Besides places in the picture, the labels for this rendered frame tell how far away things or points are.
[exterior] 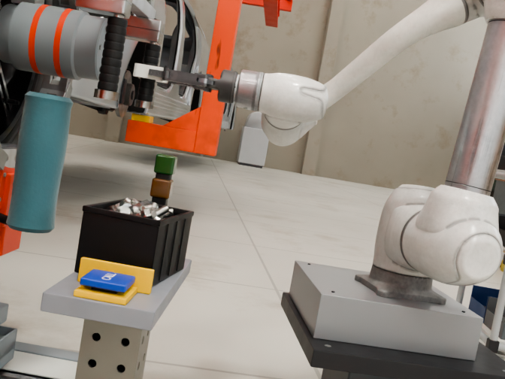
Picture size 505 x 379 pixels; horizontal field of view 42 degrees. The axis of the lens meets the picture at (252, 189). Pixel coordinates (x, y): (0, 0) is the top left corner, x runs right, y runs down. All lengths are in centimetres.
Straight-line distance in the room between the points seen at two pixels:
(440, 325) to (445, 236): 26
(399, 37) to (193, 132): 346
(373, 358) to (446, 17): 80
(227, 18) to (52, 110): 380
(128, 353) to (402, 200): 80
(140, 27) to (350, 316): 81
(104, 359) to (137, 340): 7
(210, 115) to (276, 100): 347
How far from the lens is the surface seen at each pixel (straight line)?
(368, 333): 158
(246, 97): 151
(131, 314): 102
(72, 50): 138
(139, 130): 504
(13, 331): 174
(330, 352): 149
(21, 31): 141
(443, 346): 165
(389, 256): 167
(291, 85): 150
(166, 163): 137
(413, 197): 165
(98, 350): 119
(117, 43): 124
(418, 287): 169
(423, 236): 152
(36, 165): 129
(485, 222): 148
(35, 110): 129
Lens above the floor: 73
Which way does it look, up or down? 5 degrees down
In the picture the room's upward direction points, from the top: 10 degrees clockwise
